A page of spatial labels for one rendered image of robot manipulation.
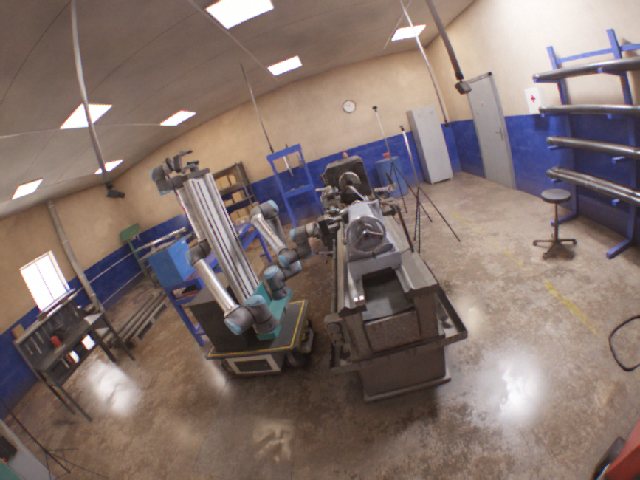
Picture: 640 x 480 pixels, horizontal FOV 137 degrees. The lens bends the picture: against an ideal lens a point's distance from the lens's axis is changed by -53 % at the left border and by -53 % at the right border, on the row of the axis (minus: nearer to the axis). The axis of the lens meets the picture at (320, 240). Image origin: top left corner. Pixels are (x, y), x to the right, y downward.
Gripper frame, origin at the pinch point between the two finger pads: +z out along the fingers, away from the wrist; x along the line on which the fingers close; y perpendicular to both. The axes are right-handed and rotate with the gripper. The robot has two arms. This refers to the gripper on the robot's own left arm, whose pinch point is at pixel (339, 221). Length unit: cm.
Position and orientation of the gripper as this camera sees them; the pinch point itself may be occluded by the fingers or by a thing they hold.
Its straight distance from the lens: 174.4
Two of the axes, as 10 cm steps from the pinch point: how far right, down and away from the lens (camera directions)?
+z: 9.4, -2.9, -1.7
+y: -0.5, -6.3, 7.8
